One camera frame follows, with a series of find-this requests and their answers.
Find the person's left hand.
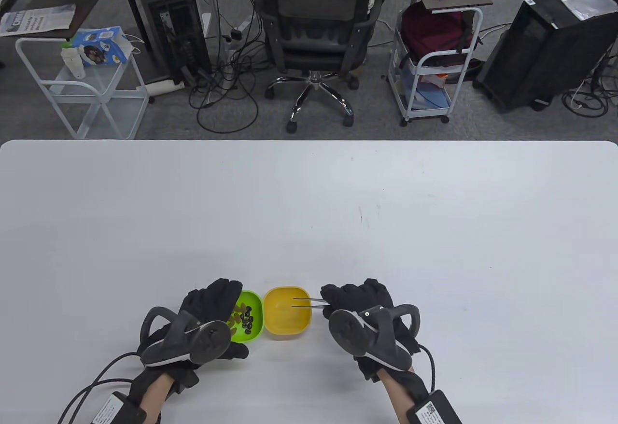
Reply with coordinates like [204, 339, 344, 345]
[137, 278, 250, 396]

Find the person's right hand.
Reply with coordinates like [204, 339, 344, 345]
[320, 278, 421, 381]

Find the grey hand controller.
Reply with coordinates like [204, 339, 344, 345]
[140, 307, 231, 366]
[328, 304, 421, 371]

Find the green plastic dish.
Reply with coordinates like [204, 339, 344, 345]
[227, 290, 265, 345]

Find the yellow small dish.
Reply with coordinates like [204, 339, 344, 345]
[263, 287, 312, 335]

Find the person's right forearm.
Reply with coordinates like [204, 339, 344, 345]
[381, 366, 430, 424]

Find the person's left forearm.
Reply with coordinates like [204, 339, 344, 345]
[126, 371, 177, 424]

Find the black wrist sensor box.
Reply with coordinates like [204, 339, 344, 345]
[91, 392, 133, 424]
[407, 389, 462, 424]

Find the white metal trolley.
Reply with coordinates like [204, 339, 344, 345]
[388, 6, 483, 127]

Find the blue folded cloth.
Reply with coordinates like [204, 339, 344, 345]
[410, 84, 452, 111]

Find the white translucent shelf cart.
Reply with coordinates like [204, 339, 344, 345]
[15, 35, 150, 141]

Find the white power strip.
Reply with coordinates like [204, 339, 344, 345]
[136, 79, 186, 98]

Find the black open computer tower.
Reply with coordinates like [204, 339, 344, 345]
[126, 0, 213, 89]

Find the white plastic bottle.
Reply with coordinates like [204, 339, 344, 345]
[60, 42, 87, 80]

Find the maroon bag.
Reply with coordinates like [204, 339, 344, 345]
[402, 3, 478, 65]

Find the blue printed box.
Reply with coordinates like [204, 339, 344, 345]
[71, 26, 131, 68]

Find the black glossy computer tower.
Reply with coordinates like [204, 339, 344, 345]
[473, 0, 618, 113]

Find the folded newspaper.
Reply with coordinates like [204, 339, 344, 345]
[0, 4, 77, 38]

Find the clear plastic bag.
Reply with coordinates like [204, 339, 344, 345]
[560, 0, 614, 21]

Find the black glove cable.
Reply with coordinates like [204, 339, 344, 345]
[58, 353, 143, 424]
[75, 379, 133, 424]
[418, 344, 437, 393]

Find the tangle of black floor cables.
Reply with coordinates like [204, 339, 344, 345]
[562, 42, 618, 118]
[188, 0, 271, 134]

